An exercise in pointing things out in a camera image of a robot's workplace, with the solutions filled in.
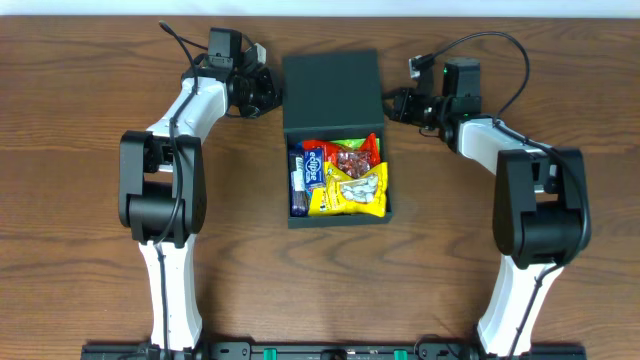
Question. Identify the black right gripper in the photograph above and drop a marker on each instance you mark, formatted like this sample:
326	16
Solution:
400	106

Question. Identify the dark green box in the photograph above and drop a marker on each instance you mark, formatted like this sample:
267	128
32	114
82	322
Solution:
333	96

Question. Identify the red snack bag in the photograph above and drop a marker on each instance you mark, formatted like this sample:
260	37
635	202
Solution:
353	163

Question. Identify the blue Eclipse mint pack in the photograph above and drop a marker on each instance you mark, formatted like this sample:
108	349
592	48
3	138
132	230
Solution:
313	161

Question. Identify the green Haribo gummy bag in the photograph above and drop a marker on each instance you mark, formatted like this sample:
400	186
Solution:
357	144

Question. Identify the yellow nut snack bag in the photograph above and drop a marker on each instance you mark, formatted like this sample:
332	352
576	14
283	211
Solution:
343	195

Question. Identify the dark purple chocolate bar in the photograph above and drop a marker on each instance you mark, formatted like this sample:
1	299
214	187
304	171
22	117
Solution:
299	199

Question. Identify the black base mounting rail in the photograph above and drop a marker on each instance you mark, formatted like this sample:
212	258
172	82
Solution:
425	350

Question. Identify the blue Oreo cookie pack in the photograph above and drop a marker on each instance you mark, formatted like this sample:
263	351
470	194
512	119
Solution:
300	147

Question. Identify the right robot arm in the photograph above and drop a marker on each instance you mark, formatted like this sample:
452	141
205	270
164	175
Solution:
540	220

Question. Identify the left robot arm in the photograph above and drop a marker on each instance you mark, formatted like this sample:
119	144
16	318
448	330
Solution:
162	195

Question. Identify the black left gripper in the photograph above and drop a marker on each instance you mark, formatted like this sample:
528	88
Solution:
270	91

